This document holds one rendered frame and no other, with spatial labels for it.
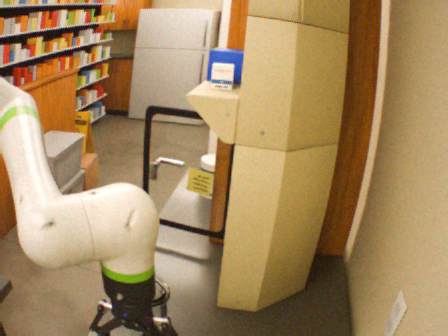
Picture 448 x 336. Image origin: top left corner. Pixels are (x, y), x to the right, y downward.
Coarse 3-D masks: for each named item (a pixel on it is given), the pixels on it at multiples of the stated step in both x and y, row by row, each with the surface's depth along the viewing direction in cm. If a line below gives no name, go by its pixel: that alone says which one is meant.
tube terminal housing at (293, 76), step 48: (288, 48) 84; (336, 48) 92; (240, 96) 90; (288, 96) 88; (336, 96) 97; (240, 144) 94; (288, 144) 92; (336, 144) 104; (240, 192) 97; (288, 192) 98; (240, 240) 102; (288, 240) 105; (240, 288) 107; (288, 288) 115
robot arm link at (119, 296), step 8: (104, 280) 60; (112, 280) 58; (152, 280) 61; (104, 288) 61; (112, 288) 59; (120, 288) 58; (128, 288) 59; (136, 288) 59; (144, 288) 60; (152, 288) 62; (112, 296) 60; (120, 296) 59; (128, 296) 59; (136, 296) 60; (144, 296) 60; (152, 296) 62; (128, 304) 60; (136, 304) 60
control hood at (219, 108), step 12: (204, 84) 104; (192, 96) 91; (204, 96) 91; (216, 96) 91; (228, 96) 93; (204, 108) 92; (216, 108) 92; (228, 108) 91; (216, 120) 93; (228, 120) 92; (216, 132) 93; (228, 132) 93
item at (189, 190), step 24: (168, 120) 130; (192, 120) 128; (168, 144) 132; (192, 144) 130; (216, 144) 128; (168, 168) 135; (192, 168) 133; (216, 168) 130; (168, 192) 138; (192, 192) 135; (216, 192) 133; (168, 216) 141; (192, 216) 138; (216, 216) 136
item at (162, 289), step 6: (156, 282) 84; (162, 282) 84; (156, 288) 85; (162, 288) 83; (168, 288) 82; (156, 294) 86; (162, 294) 80; (168, 294) 80; (156, 300) 77; (162, 300) 78; (162, 306) 80; (156, 312) 79; (162, 312) 80; (162, 318) 81; (156, 324) 80; (132, 330) 82
